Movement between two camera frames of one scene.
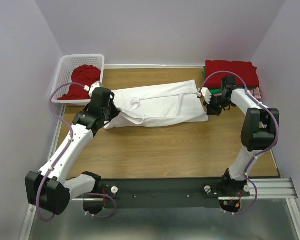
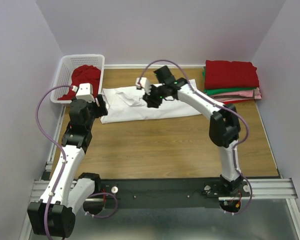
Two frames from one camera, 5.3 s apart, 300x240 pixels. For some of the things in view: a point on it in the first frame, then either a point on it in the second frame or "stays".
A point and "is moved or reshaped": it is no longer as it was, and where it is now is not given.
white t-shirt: (175, 102) is moved or reshaped
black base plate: (165, 192) stays
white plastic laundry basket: (63, 75) stays
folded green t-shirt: (213, 91) stays
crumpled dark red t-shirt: (83, 76) stays
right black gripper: (210, 110) to (152, 101)
